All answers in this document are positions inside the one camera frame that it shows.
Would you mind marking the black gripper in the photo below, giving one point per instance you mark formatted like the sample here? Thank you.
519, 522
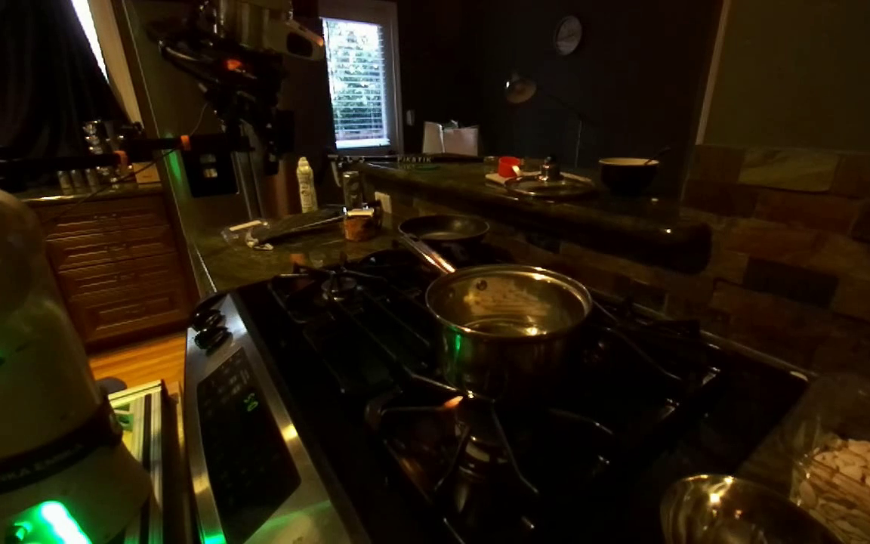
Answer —
249, 93

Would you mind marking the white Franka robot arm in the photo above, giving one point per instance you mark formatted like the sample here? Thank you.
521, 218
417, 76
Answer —
13, 351

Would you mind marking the black frying pan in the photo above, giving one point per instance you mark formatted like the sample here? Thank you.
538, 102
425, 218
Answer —
445, 232

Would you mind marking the black box white label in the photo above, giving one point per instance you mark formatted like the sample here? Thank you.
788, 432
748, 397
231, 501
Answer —
210, 173

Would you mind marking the white plastic bottle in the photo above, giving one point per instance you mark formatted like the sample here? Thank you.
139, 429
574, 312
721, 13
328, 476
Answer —
307, 185

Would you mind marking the chrome faucet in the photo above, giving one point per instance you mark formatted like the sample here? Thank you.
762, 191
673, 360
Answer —
352, 185

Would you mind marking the kitchen sink with faucet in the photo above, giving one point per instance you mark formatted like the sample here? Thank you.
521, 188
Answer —
287, 228

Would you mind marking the metal utensil holder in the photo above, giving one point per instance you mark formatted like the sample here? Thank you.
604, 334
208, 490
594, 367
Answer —
102, 137

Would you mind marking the metal dish rack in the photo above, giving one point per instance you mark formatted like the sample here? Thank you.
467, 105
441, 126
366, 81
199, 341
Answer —
89, 179

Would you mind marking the brown wooden cabinet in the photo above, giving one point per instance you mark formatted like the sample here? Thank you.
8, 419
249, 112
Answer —
119, 268

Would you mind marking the black stove knob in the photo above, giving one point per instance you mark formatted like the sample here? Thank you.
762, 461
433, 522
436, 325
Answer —
216, 341
208, 319

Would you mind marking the white cutting board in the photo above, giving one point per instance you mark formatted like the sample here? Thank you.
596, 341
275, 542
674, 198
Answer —
497, 179

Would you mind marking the red cup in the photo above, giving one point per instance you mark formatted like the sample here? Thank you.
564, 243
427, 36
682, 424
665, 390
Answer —
509, 168

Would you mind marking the black gas stove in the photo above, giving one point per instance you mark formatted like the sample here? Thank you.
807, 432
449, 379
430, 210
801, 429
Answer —
354, 344

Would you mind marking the raised stone bar counter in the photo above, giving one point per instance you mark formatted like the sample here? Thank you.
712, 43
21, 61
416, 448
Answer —
596, 223

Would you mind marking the dark bowl white rim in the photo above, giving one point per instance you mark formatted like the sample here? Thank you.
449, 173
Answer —
629, 176

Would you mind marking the glass bowl at corner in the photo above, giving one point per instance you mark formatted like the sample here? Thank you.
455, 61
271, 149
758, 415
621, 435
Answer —
727, 508

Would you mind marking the glass jar white pieces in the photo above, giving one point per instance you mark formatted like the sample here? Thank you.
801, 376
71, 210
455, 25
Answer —
860, 486

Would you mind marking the round wall clock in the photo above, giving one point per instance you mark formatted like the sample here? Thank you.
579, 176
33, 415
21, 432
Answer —
568, 33

